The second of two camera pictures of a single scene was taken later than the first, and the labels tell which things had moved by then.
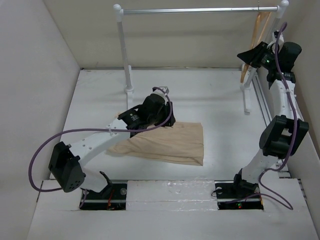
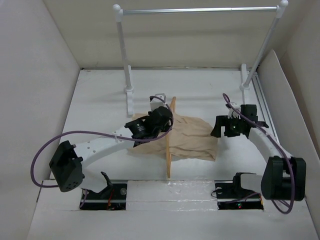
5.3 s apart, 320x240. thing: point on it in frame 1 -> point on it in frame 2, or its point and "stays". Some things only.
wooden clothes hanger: x=261 y=21 -> x=168 y=142
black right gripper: x=247 y=56 -> x=222 y=120
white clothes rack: x=280 y=10 stays
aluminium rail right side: x=262 y=101 stays
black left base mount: x=112 y=197 stays
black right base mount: x=243 y=195 stays
